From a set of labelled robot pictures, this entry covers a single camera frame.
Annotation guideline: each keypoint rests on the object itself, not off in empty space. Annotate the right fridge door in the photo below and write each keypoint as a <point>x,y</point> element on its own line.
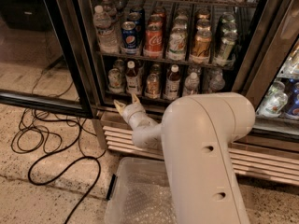
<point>270,32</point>

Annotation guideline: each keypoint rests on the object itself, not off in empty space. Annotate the blue can right compartment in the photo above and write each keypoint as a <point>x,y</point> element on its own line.
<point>291,110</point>

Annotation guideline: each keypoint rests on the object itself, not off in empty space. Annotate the red coca-cola can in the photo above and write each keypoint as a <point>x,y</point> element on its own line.
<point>153,41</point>

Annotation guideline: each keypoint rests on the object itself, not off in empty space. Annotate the glass fridge door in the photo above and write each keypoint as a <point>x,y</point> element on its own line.
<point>42,64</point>

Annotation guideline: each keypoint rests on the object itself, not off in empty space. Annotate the dark bottle white cap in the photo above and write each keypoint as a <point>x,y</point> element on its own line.
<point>132,79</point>

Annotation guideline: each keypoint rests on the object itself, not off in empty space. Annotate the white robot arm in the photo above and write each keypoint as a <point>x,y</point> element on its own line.
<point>194,133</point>

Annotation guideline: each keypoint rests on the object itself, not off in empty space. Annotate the blue pepsi can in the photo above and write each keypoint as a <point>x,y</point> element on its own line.
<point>129,37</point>

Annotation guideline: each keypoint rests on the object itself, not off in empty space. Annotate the gold soda can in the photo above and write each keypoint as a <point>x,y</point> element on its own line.
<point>201,47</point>

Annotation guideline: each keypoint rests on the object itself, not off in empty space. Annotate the steel vent grille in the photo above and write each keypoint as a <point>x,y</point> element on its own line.
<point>258,162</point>

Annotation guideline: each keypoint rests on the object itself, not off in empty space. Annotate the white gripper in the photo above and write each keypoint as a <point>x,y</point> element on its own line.
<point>132,111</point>

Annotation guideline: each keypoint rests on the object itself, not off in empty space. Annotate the clear water bottle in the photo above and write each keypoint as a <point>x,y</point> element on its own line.
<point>191,84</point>
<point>215,83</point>

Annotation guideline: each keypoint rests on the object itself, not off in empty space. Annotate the stainless steel fridge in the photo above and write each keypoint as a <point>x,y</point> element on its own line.
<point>217,16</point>

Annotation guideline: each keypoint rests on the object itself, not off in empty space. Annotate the dark tea bottle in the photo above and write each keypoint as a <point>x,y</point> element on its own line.
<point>172,83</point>

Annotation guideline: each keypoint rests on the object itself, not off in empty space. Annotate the large water bottle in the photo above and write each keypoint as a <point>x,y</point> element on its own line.
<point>105,30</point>

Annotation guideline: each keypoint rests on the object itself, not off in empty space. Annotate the green silver soda can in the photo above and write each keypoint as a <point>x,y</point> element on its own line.
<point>224,53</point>

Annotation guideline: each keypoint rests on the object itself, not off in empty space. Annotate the bubble wrap sheet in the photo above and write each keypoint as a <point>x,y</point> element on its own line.
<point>149,201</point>

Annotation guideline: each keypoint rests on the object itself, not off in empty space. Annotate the clear plastic storage bin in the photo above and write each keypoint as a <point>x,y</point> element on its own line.
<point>118,189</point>

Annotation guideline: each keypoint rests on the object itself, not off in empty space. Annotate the amber juice bottle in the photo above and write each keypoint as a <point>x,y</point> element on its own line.
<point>153,86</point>

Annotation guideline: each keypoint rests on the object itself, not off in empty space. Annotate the clear bottle right compartment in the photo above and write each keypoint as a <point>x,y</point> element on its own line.
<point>274,101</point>

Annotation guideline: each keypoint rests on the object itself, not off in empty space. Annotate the white green soda can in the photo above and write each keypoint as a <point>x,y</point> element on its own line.
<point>177,44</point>

